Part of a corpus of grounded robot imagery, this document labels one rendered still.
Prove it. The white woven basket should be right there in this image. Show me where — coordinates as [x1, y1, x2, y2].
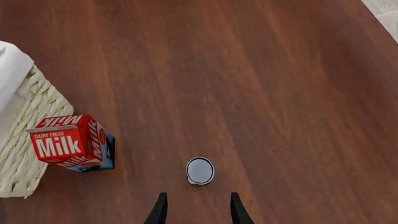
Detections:
[0, 40, 75, 200]

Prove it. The red milk carton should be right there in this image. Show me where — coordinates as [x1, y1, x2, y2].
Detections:
[25, 113, 116, 173]

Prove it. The tin with grey lid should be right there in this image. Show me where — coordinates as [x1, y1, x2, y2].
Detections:
[185, 157, 216, 188]

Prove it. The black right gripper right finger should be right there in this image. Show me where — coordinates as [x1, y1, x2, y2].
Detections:
[230, 192, 256, 224]

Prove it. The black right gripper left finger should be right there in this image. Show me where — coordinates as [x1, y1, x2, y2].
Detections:
[143, 192, 169, 224]

